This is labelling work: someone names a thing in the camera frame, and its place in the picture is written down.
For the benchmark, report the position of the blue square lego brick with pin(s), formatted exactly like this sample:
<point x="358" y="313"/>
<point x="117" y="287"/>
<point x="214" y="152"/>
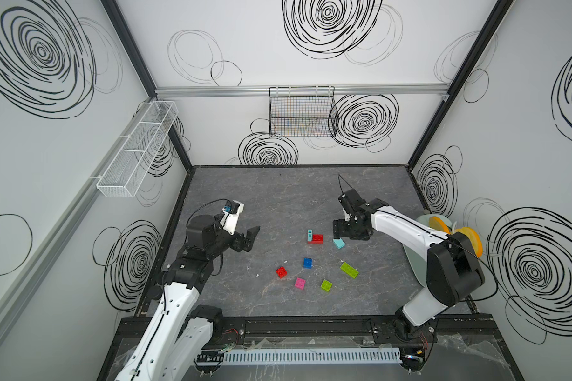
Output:
<point x="307" y="262"/>

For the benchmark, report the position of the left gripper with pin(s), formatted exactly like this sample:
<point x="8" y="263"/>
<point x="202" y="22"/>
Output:
<point x="237" y="244"/>

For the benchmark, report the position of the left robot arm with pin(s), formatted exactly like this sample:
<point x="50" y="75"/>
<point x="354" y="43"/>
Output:
<point x="180" y="328"/>

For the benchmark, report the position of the small green lego brick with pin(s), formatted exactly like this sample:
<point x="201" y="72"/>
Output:
<point x="326" y="285"/>

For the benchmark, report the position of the white wire shelf basket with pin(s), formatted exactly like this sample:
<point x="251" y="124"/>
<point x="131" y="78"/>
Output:
<point x="146" y="151"/>

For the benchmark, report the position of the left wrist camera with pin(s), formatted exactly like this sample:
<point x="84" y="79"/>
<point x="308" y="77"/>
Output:
<point x="231" y="214"/>

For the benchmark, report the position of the red long lego brick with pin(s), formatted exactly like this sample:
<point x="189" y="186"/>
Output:
<point x="317" y="239"/>

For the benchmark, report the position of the small red lego brick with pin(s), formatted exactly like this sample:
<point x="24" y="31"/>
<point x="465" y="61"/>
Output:
<point x="281" y="272"/>

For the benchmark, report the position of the pink square lego brick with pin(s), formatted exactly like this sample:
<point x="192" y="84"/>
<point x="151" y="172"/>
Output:
<point x="300" y="283"/>

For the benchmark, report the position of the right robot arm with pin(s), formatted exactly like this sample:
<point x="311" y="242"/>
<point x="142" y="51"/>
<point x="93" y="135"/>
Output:
<point x="453" y="266"/>

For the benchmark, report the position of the black wire basket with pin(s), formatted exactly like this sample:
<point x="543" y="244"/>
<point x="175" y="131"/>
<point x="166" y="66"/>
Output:
<point x="302" y="111"/>

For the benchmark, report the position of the grey slotted cable duct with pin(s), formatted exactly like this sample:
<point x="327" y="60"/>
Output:
<point x="312" y="356"/>

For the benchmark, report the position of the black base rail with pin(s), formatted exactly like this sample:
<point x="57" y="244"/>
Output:
<point x="381" y="328"/>

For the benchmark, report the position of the right toast slice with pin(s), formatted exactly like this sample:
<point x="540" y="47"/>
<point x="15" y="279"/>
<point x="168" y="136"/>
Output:
<point x="474" y="239"/>

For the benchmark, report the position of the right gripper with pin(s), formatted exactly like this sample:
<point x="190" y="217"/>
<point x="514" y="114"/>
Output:
<point x="338" y="231"/>

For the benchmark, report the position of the long green lego brick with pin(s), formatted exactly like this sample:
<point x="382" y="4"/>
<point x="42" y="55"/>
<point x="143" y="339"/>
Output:
<point x="349" y="270"/>

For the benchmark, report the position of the toast slice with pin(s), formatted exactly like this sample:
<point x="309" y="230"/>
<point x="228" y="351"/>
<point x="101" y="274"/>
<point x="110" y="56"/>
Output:
<point x="436" y="223"/>
<point x="474" y="239"/>

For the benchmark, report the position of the left toast slice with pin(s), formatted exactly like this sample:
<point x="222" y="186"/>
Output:
<point x="436" y="223"/>

